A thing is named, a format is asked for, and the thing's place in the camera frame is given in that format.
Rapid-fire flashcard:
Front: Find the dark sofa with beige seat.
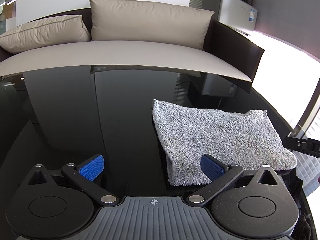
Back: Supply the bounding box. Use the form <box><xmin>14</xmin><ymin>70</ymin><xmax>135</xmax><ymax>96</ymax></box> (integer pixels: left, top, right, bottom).
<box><xmin>1</xmin><ymin>7</ymin><xmax>264</xmax><ymax>91</ymax></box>

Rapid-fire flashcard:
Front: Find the small beige side cushion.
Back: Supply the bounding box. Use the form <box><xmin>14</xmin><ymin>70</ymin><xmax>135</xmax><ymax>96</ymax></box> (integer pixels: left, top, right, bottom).
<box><xmin>1</xmin><ymin>15</ymin><xmax>91</xmax><ymax>54</ymax></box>

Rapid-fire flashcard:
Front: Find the large beige back cushion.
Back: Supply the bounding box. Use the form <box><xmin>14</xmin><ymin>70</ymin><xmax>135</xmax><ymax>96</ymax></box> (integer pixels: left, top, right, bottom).
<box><xmin>89</xmin><ymin>0</ymin><xmax>214</xmax><ymax>49</ymax></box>

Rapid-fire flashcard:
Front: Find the silver mini fridge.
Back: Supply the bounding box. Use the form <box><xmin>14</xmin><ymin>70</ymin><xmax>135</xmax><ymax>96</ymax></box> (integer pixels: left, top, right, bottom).
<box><xmin>202</xmin><ymin>0</ymin><xmax>258</xmax><ymax>35</ymax></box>

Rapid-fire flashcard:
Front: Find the grey terry towel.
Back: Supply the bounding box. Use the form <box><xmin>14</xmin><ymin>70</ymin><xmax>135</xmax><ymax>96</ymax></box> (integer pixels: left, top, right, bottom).
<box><xmin>152</xmin><ymin>100</ymin><xmax>297</xmax><ymax>186</ymax></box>

